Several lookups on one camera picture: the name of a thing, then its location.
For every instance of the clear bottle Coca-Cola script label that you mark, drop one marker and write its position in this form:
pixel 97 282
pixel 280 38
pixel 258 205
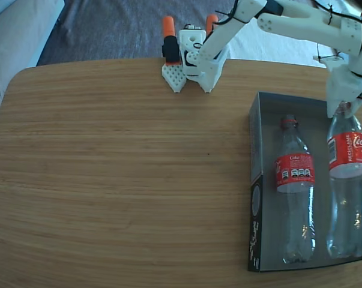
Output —
pixel 347 150

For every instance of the clear bottle nutrition seals label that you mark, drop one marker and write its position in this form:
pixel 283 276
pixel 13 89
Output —
pixel 294 171

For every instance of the grey cardboard box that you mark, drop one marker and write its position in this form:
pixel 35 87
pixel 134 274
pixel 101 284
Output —
pixel 303 105

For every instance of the white cloth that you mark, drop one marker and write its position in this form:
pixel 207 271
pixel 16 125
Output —
pixel 273 51

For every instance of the orange and black clamp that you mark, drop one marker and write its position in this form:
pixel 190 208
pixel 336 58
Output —
pixel 168 25
pixel 211 22

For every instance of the dark grey rug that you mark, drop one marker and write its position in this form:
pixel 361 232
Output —
pixel 108 30

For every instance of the flat white camera mount plate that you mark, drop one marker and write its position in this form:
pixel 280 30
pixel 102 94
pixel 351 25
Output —
pixel 333 61

